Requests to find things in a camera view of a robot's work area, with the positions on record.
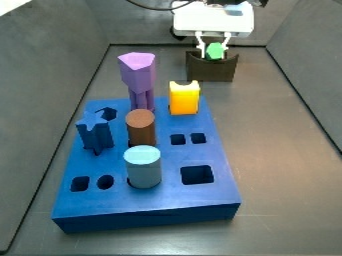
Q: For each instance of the yellow notched block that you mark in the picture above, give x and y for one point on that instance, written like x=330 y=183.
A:
x=184 y=98

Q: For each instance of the light blue cylinder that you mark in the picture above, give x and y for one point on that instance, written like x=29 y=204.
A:
x=143 y=166

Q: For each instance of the blue star block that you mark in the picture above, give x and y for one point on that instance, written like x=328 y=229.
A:
x=94 y=132

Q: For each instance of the black curved cradle stand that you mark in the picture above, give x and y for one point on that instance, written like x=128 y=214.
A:
x=209 y=70

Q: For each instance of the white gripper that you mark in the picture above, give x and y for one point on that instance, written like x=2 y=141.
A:
x=212 y=20

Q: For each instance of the green hexagon prism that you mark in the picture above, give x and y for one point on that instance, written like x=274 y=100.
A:
x=213 y=51

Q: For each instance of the purple pentagon block with legs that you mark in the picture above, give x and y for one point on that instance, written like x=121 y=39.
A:
x=137 y=74

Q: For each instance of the blue foam shape board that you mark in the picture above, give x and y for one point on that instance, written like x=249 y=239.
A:
x=175 y=183

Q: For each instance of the brown cylinder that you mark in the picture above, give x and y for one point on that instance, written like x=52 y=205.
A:
x=140 y=127

